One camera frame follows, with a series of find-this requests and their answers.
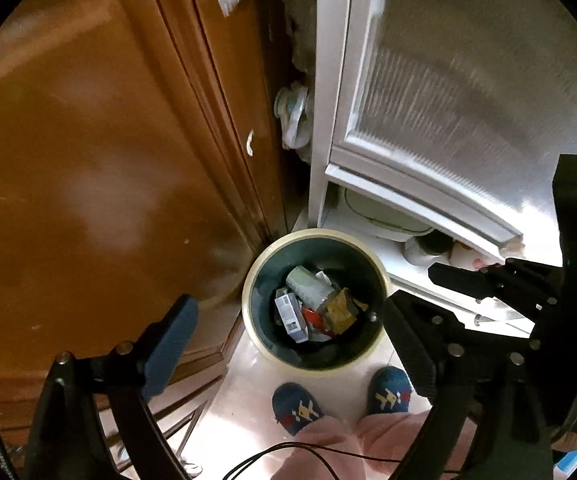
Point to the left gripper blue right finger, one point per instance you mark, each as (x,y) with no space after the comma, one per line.
(416,328)

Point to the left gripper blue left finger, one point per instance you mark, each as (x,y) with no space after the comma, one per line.
(163,343)

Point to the yellow brown wrapper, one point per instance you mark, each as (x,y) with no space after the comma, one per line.
(341,311)

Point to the red snack packet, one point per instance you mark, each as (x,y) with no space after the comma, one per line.
(315,320)

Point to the round trash bin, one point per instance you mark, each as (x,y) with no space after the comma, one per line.
(336,258)

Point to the right blue slipper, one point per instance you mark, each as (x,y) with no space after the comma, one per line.
(389,391)

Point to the blue slipper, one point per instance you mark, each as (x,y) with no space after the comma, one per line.
(294,407)
(389,391)

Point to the pink trouser legs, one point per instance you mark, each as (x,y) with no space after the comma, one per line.
(380,435)

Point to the left blue slipper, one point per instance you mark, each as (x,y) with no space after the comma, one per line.
(294,407)

